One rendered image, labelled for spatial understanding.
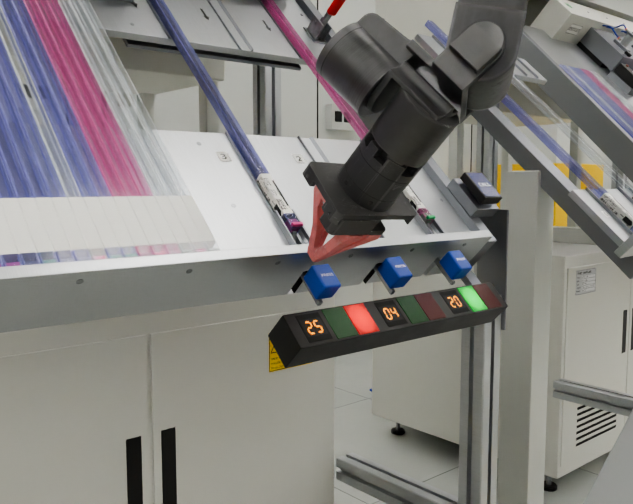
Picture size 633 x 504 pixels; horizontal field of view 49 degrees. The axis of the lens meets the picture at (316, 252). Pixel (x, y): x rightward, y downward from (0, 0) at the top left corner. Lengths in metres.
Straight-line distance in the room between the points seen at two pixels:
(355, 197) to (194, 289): 0.17
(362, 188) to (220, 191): 0.19
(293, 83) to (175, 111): 0.63
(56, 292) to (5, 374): 0.34
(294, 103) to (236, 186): 2.50
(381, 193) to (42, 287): 0.29
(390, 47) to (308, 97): 2.70
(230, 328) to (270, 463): 0.24
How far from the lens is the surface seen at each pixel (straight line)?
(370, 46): 0.61
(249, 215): 0.73
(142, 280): 0.61
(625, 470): 0.54
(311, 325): 0.68
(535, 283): 1.22
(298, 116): 3.25
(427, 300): 0.80
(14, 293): 0.57
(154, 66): 1.36
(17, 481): 0.96
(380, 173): 0.60
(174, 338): 1.00
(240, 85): 3.07
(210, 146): 0.79
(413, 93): 0.58
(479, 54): 0.57
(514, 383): 1.26
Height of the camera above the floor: 0.80
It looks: 6 degrees down
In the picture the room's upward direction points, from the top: straight up
